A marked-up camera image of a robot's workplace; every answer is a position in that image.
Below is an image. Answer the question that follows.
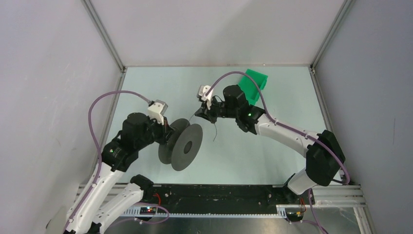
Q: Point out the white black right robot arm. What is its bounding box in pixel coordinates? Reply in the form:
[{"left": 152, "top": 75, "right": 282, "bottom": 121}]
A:
[{"left": 195, "top": 85, "right": 345, "bottom": 204}]

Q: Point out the black cable spool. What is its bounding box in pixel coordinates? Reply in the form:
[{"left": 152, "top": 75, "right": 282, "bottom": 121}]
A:
[{"left": 158, "top": 118, "right": 203, "bottom": 171}]

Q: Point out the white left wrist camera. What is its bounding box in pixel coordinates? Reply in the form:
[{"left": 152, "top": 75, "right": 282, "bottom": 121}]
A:
[{"left": 148, "top": 99, "right": 168, "bottom": 125}]

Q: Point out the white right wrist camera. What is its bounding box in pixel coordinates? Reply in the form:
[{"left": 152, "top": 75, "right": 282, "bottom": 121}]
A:
[{"left": 197, "top": 85, "right": 213, "bottom": 110}]

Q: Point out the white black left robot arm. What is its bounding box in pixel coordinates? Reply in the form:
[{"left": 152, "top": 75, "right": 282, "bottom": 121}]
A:
[{"left": 64, "top": 113, "right": 176, "bottom": 234}]

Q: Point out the green plastic bin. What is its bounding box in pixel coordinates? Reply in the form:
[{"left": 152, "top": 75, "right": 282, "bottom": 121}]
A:
[{"left": 238, "top": 69, "right": 268, "bottom": 105}]

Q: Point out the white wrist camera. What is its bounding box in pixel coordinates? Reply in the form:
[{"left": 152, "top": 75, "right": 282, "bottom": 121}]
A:
[
  {"left": 148, "top": 99, "right": 168, "bottom": 125},
  {"left": 197, "top": 85, "right": 213, "bottom": 110}
]

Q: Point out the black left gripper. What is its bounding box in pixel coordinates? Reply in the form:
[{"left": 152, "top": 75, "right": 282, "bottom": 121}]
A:
[{"left": 135, "top": 114, "right": 176, "bottom": 150}]

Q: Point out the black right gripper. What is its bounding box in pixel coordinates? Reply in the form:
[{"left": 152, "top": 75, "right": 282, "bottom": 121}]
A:
[{"left": 195, "top": 95, "right": 238, "bottom": 124}]

